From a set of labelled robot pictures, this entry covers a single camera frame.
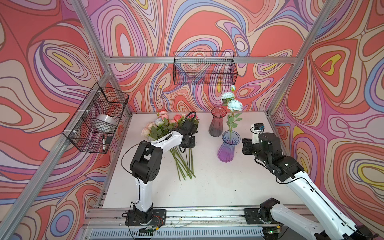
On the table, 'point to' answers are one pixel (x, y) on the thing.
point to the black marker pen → (103, 142)
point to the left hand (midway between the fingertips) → (193, 142)
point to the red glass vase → (216, 126)
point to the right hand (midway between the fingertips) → (243, 143)
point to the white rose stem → (160, 122)
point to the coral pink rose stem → (177, 117)
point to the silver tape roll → (104, 123)
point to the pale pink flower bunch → (162, 125)
